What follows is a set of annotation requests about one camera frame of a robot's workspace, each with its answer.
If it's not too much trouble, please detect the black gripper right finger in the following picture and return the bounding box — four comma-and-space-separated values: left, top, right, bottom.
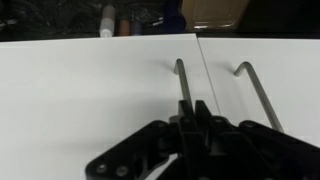
194, 99, 234, 156

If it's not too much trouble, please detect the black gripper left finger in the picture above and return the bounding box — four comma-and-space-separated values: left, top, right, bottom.
169, 99, 205, 158

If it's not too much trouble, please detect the brushed metal door handle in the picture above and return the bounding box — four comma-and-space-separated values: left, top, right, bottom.
233, 61, 285, 134
173, 58, 195, 113

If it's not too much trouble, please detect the white cabinet door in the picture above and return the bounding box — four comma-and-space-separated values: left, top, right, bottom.
197, 36, 320, 148
0, 33, 222, 180

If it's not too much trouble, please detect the brown cardboard box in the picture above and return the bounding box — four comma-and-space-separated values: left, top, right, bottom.
181, 0, 250, 30

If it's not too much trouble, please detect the grey blue spice bottle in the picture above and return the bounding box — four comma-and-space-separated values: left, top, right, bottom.
130, 19, 144, 36

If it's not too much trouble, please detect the dark blue cup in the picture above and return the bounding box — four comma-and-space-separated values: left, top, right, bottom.
163, 0, 187, 34

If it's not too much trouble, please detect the translucent squeeze bottle white nozzle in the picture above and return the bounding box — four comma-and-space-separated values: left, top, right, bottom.
99, 4, 117, 38

